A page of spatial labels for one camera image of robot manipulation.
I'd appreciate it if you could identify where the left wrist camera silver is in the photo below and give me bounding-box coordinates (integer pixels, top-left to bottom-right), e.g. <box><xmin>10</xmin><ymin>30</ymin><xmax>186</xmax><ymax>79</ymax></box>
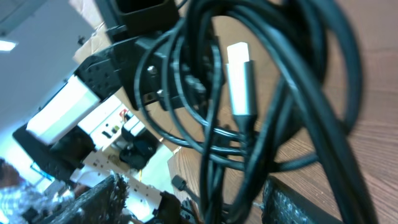
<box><xmin>12</xmin><ymin>75</ymin><xmax>100</xmax><ymax>181</ymax></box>

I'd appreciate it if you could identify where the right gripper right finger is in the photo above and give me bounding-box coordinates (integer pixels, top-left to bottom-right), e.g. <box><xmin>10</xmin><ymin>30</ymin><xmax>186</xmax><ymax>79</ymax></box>
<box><xmin>262</xmin><ymin>176</ymin><xmax>342</xmax><ymax>224</ymax></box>

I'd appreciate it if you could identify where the person in patterned shirt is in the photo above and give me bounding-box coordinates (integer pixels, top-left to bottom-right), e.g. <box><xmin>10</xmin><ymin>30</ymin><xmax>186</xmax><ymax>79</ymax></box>
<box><xmin>1</xmin><ymin>159</ymin><xmax>85</xmax><ymax>223</ymax></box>

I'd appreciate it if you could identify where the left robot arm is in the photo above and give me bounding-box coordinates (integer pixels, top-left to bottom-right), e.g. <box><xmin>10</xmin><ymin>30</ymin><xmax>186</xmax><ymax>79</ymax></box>
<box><xmin>75</xmin><ymin>1</ymin><xmax>217</xmax><ymax>114</ymax></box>

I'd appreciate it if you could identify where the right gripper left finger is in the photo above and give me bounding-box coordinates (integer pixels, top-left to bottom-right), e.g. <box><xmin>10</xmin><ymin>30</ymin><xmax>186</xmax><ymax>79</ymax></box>
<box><xmin>41</xmin><ymin>174</ymin><xmax>129</xmax><ymax>224</ymax></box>

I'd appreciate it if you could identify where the white power strip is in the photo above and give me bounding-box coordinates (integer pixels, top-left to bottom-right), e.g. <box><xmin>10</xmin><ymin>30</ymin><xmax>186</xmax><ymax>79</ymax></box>
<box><xmin>70</xmin><ymin>96</ymin><xmax>174</xmax><ymax>223</ymax></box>

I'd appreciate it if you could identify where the cardboard box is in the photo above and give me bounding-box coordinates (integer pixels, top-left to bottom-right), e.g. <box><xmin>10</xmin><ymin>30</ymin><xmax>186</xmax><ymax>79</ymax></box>
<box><xmin>69</xmin><ymin>0</ymin><xmax>111</xmax><ymax>64</ymax></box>

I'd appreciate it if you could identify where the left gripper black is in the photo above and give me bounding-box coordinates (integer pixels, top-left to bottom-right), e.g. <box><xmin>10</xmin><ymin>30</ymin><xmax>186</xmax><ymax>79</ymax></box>
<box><xmin>75</xmin><ymin>33</ymin><xmax>211</xmax><ymax>111</ymax></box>

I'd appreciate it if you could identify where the black USB cable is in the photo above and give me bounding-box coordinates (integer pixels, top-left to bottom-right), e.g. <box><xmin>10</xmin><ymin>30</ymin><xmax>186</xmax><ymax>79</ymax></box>
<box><xmin>133</xmin><ymin>0</ymin><xmax>380</xmax><ymax>224</ymax></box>

